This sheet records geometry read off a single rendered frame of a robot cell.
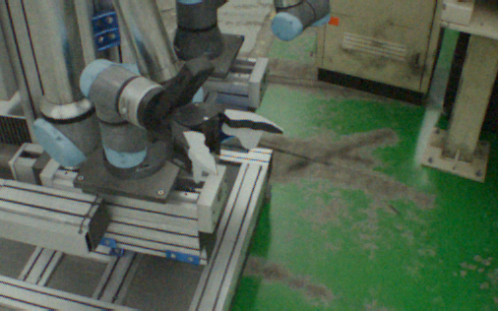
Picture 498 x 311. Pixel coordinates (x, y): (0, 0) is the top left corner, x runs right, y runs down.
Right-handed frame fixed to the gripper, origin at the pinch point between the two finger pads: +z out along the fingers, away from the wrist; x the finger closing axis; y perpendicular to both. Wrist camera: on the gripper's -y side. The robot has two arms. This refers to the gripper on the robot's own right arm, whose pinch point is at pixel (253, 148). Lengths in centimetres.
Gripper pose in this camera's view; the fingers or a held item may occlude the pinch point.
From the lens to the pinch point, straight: 83.0
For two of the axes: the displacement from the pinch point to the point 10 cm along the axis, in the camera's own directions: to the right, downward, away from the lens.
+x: -6.2, 4.0, -6.7
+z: 7.8, 4.1, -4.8
